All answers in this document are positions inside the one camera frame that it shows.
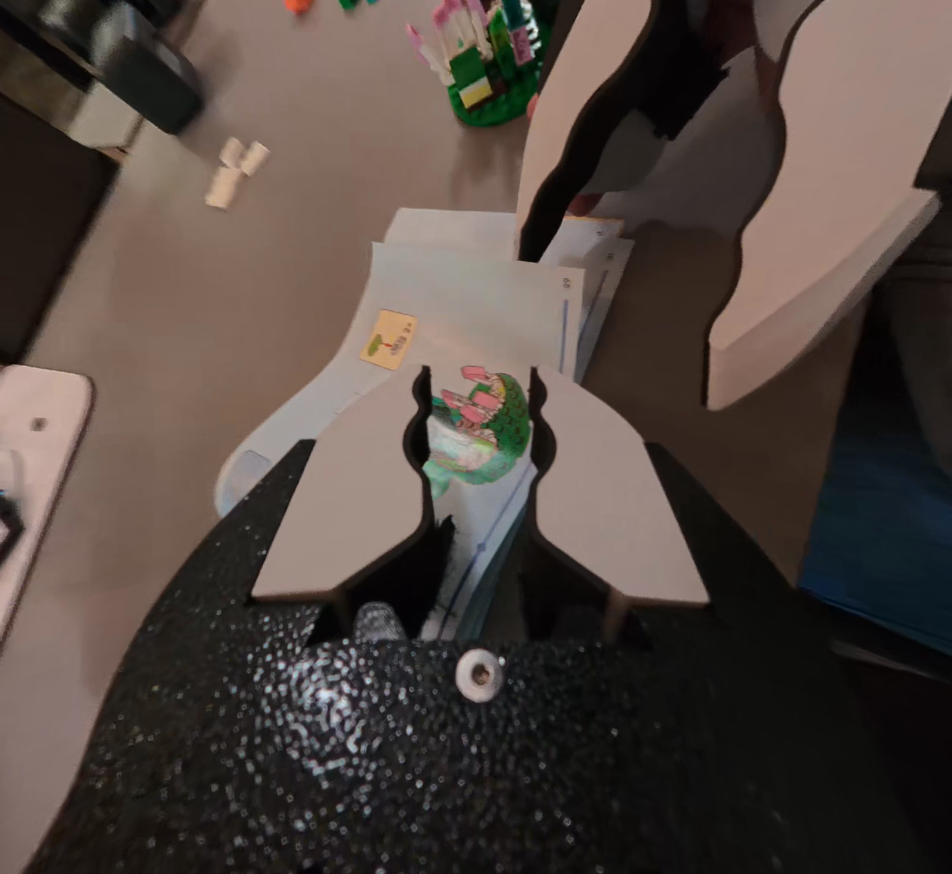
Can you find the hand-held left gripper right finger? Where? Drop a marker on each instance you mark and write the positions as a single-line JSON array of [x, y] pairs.
[[610, 509]]

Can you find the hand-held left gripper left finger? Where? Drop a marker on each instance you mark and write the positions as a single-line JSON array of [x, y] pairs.
[[335, 509]]

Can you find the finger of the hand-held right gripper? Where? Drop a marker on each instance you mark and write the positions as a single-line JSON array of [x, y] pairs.
[[863, 167], [595, 26]]

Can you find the lego instruction booklet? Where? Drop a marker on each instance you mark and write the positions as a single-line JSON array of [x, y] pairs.
[[461, 294]]

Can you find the green lego flower model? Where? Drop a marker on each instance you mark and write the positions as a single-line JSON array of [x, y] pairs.
[[483, 82]]

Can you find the white lego brick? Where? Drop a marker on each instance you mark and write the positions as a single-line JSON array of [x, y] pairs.
[[256, 158], [223, 188], [233, 153]]

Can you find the blue cloth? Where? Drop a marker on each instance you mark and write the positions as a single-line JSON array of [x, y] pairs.
[[885, 517]]

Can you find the white desk lamp wooden head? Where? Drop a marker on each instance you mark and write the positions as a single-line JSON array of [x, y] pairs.
[[44, 443]]

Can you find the black equipment case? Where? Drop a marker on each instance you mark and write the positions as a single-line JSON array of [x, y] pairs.
[[44, 219]]

